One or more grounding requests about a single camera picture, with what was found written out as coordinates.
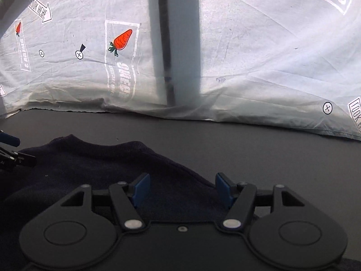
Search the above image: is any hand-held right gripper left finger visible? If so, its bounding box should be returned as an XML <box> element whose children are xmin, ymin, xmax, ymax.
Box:
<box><xmin>60</xmin><ymin>172</ymin><xmax>151</xmax><ymax>231</ymax></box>

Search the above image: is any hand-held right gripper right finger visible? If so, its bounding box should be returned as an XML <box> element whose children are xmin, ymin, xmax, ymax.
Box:
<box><xmin>215</xmin><ymin>172</ymin><xmax>305</xmax><ymax>230</ymax></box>

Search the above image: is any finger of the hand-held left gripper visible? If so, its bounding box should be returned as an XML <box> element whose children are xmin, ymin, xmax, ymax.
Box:
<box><xmin>0</xmin><ymin>131</ymin><xmax>21</xmax><ymax>147</ymax></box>
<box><xmin>0</xmin><ymin>147</ymin><xmax>37</xmax><ymax>171</ymax></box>

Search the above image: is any dark navy sweater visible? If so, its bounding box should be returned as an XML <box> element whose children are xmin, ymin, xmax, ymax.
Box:
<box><xmin>0</xmin><ymin>134</ymin><xmax>256</xmax><ymax>271</ymax></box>

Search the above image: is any white carrot print cloth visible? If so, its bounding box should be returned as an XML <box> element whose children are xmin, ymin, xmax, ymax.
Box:
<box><xmin>0</xmin><ymin>0</ymin><xmax>361</xmax><ymax>142</ymax></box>

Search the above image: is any dark vertical pole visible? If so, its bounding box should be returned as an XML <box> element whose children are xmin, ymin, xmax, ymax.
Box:
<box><xmin>157</xmin><ymin>0</ymin><xmax>176</xmax><ymax>105</ymax></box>

